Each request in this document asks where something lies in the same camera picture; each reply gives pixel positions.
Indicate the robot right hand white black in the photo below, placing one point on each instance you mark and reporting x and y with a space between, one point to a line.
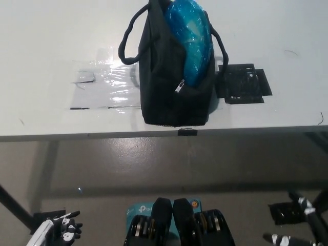
310 212

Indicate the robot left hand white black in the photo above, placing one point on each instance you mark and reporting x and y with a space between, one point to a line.
61 233

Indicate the blue plastic-wrapped plate stack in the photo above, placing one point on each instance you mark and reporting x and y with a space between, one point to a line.
191 38

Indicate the robot left black body block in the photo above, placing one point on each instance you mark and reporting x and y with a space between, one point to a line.
159 223

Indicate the teal tp-link box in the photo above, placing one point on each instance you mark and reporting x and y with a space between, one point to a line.
139 208

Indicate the black tape patch on table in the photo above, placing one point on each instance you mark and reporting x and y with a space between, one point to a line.
241 84

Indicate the small black tape strip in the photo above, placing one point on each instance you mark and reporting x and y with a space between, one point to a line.
187 132

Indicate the clear glossy tape sheet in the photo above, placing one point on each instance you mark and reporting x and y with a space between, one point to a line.
112 87

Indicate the small grey tape patch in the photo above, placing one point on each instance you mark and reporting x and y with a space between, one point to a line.
83 77

